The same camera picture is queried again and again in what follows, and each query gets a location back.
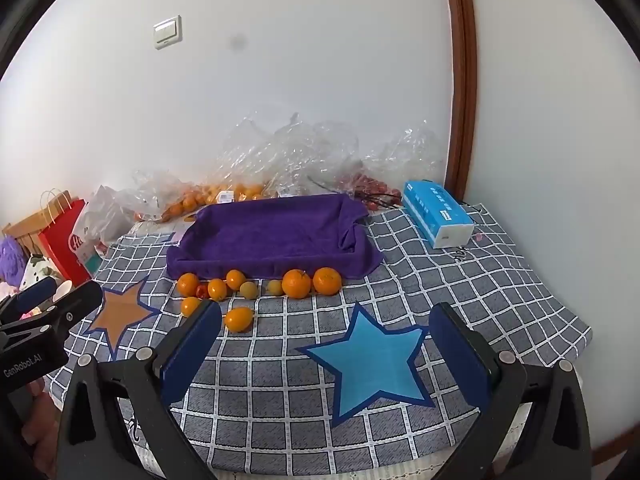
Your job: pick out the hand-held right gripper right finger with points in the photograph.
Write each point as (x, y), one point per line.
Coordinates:
(457, 355)

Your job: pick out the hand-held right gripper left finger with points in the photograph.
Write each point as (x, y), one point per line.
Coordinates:
(192, 350)

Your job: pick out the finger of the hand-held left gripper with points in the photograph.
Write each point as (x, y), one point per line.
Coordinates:
(35, 292)
(82, 297)

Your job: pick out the oval orange kumquat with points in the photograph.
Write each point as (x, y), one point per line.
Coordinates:
(238, 319)

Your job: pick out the red strawberry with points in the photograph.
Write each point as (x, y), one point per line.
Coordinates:
(202, 290)

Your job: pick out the small yellow-green kumquat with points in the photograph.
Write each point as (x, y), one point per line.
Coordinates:
(273, 287)
(248, 289)

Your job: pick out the large orange with stem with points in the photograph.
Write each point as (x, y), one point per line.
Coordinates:
(296, 283)

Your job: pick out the purple towel lined tray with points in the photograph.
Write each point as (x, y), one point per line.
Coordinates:
(270, 230)

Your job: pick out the person's left hand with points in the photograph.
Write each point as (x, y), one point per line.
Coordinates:
(42, 420)

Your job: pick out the white floral plush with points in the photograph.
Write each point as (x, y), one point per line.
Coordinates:
(37, 266)

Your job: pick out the purple plush toy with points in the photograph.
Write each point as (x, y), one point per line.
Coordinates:
(10, 260)

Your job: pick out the red paper bag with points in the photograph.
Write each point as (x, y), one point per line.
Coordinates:
(60, 250)

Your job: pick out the brown paper bag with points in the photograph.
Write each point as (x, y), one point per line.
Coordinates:
(27, 230)

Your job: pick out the white plastic bag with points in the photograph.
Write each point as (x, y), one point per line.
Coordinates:
(105, 220)

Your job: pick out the checked blanket with stars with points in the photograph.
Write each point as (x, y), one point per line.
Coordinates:
(280, 375)

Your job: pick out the clear bag of small mandarins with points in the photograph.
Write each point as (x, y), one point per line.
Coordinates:
(180, 202)

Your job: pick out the blue tissue pack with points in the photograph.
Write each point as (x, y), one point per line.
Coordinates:
(432, 207)

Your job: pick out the clear bag of oranges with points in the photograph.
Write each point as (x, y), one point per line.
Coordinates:
(240, 191)

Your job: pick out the thin black twigs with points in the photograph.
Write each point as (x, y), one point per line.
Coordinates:
(372, 199)

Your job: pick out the clear bag of red strawberries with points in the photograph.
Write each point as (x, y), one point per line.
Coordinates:
(395, 160)

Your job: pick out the brown wooden door frame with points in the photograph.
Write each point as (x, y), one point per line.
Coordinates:
(462, 85)

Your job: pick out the white light switch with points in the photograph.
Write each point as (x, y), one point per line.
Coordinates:
(167, 31)

